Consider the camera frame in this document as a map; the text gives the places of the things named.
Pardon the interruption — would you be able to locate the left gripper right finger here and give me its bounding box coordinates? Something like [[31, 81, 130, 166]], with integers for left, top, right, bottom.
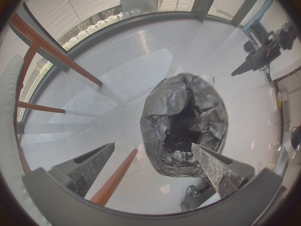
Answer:
[[191, 143, 255, 200]]

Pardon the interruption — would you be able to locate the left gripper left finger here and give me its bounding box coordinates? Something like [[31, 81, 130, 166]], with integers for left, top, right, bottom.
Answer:
[[49, 142, 116, 198]]

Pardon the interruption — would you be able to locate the black plastic bag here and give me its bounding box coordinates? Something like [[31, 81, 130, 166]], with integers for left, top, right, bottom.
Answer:
[[140, 73, 229, 179]]

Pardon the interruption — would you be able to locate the white cushioned wooden chair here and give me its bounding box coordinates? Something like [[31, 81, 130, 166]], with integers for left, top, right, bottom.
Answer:
[[0, 13, 139, 207]]

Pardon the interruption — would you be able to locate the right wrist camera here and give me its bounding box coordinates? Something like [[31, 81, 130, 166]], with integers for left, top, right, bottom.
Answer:
[[243, 40, 254, 53]]

